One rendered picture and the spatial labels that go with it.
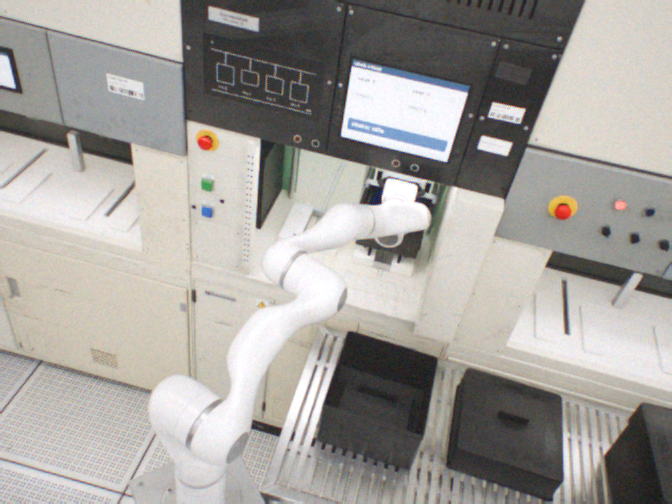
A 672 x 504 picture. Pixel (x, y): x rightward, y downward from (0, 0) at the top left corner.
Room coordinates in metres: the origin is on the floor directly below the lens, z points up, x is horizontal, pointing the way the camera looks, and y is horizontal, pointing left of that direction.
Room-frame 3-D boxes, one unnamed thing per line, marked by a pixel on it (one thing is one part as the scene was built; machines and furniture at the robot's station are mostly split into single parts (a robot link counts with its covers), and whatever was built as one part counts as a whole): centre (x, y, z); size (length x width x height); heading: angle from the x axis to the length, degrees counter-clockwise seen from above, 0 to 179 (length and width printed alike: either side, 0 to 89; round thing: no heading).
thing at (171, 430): (0.76, 0.25, 1.07); 0.19 x 0.12 x 0.24; 62
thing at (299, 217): (1.73, 0.10, 0.89); 0.22 x 0.21 x 0.04; 173
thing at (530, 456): (1.08, -0.57, 0.83); 0.29 x 0.29 x 0.13; 82
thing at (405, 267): (1.69, -0.17, 0.89); 0.22 x 0.21 x 0.04; 173
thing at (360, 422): (1.08, -0.19, 0.85); 0.28 x 0.28 x 0.17; 81
